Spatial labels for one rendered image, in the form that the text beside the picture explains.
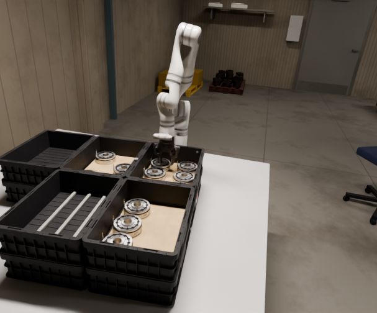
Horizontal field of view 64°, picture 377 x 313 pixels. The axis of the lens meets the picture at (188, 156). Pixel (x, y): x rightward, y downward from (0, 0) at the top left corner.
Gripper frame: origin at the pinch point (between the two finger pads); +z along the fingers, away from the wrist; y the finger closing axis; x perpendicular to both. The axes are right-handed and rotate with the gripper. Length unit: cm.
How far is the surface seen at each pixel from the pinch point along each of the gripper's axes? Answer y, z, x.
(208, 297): -35, 21, 57
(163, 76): 172, 31, -472
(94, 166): 35.7, 4.3, 9.7
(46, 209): 33, 6, 49
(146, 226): -8.0, 6.9, 44.9
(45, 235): 14, -3, 71
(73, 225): 18, 7, 54
